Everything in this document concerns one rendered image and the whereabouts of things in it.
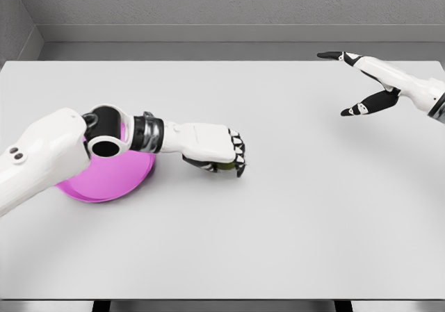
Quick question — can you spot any pink round plate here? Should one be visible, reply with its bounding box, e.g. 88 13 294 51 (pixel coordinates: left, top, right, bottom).
55 123 156 205

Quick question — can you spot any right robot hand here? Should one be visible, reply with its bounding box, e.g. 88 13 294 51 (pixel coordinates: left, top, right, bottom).
316 51 434 117

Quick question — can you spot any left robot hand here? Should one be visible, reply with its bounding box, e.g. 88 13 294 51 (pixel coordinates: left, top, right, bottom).
179 122 247 179

